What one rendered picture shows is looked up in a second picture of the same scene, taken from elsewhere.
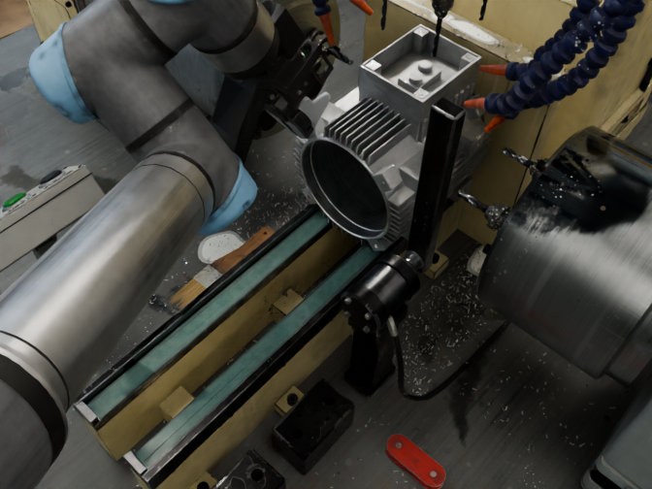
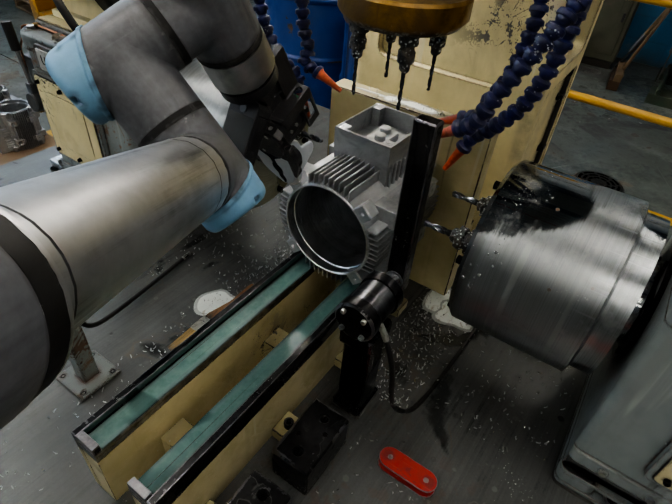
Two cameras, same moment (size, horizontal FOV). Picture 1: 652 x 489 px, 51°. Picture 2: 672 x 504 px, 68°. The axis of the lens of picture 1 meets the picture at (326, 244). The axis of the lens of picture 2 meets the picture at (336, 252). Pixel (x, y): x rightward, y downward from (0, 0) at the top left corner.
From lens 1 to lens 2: 0.22 m
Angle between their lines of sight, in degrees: 14
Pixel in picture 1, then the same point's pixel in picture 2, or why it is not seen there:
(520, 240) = (490, 243)
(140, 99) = (156, 90)
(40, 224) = not seen: hidden behind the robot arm
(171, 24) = (188, 21)
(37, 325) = (37, 204)
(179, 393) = (180, 424)
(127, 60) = (145, 53)
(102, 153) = not seen: hidden behind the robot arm
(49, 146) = not seen: hidden behind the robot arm
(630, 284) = (593, 268)
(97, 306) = (116, 211)
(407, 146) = (378, 189)
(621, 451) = (595, 434)
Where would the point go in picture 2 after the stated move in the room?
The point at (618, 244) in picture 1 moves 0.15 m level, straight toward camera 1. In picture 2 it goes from (577, 235) to (555, 317)
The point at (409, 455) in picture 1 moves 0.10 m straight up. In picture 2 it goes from (402, 465) to (414, 426)
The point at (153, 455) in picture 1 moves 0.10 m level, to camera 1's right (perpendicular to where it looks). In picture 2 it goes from (158, 479) to (249, 472)
